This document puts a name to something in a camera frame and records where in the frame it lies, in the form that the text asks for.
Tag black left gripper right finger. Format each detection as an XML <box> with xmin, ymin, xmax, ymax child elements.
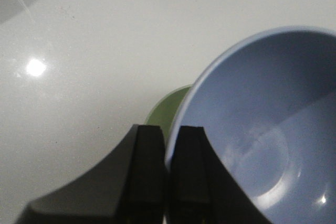
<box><xmin>167</xmin><ymin>126</ymin><xmax>269</xmax><ymax>223</ymax></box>

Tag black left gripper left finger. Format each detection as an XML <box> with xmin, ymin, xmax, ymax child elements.
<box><xmin>17</xmin><ymin>125</ymin><xmax>166</xmax><ymax>223</ymax></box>

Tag green bowl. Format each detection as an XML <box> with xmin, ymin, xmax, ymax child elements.
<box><xmin>144</xmin><ymin>84</ymin><xmax>192</xmax><ymax>143</ymax></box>

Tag blue bowl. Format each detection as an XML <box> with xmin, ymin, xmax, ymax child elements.
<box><xmin>165</xmin><ymin>26</ymin><xmax>335</xmax><ymax>223</ymax></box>

